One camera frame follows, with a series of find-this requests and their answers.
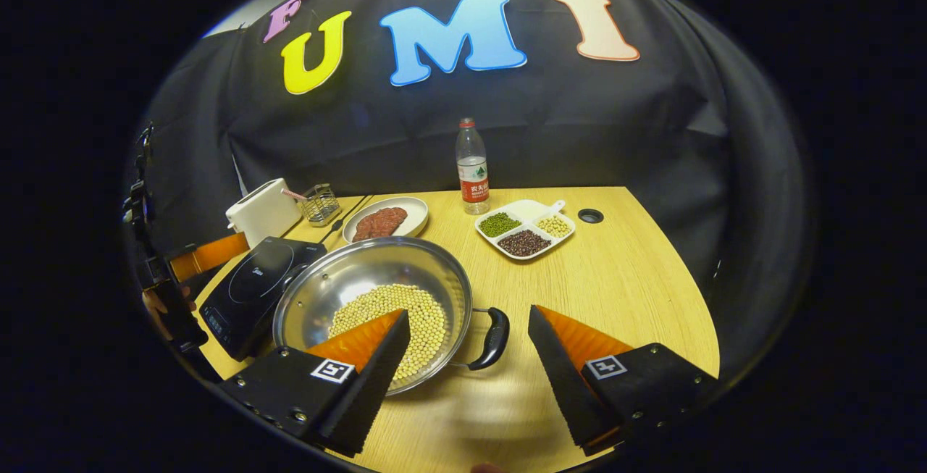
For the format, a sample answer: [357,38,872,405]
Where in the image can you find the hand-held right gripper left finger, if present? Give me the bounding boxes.
[217,308,411,458]

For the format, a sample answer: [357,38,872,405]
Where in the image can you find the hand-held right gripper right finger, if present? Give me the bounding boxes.
[527,304,720,457]

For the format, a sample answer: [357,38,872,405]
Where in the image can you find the black induction cooktop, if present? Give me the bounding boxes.
[198,236,328,362]

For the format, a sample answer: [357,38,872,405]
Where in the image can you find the stainless steel pot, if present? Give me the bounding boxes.
[272,236,511,397]

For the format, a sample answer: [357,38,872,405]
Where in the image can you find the white toaster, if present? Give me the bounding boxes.
[225,178,303,248]

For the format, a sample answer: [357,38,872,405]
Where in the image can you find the pile of soybeans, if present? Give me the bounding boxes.
[328,283,448,381]

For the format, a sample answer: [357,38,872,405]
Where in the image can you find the pile of red beans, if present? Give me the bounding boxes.
[498,230,551,257]

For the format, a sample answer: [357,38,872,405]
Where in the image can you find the brown meat slices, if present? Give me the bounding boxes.
[353,206,408,242]

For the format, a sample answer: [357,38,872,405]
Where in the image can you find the pile of green beans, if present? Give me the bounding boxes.
[479,212,522,238]

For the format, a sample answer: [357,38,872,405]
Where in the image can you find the white oval plate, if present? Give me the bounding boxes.
[343,196,429,244]

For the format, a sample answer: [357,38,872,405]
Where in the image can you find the white divided dish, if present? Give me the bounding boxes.
[475,199,577,261]

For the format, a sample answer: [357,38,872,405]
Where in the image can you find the red label water bottle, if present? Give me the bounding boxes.
[456,118,490,215]

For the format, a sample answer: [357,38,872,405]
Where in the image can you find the black backdrop cloth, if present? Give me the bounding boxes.
[127,0,808,387]

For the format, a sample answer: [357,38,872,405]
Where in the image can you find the metal wire basket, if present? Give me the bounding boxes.
[301,183,342,227]

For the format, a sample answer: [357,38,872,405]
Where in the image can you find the black power cable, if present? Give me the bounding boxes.
[319,198,370,242]

